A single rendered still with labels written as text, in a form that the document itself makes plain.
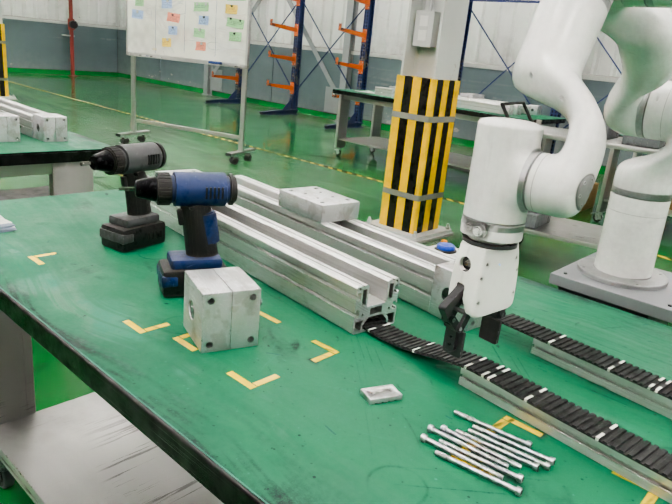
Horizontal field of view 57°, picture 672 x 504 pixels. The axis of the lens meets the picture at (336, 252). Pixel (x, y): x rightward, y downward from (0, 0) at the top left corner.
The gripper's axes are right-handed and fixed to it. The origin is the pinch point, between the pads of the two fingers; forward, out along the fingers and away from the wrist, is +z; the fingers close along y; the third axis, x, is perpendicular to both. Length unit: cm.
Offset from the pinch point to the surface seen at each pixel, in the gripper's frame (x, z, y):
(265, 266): 46.6, 3.5, -4.0
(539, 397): -12.2, 3.0, -0.5
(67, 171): 197, 16, 8
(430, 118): 229, 0, 253
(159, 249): 72, 6, -14
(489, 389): -5.2, 5.1, -1.4
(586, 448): -20.3, 5.5, -2.0
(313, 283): 30.6, 1.2, -5.0
